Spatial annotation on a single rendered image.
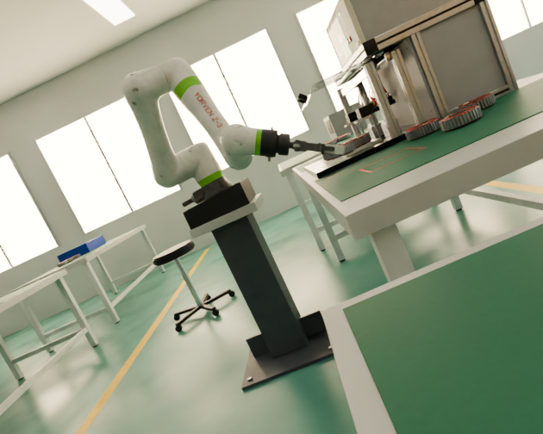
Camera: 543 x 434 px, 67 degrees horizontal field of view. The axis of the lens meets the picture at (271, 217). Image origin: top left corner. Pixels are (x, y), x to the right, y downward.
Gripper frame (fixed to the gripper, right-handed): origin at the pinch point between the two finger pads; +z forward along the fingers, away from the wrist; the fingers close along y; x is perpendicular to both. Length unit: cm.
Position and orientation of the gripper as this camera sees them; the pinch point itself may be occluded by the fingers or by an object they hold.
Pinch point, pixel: (336, 149)
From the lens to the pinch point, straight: 144.5
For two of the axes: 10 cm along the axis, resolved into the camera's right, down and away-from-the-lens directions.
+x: 0.9, -9.8, -1.6
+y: -0.1, 1.6, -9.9
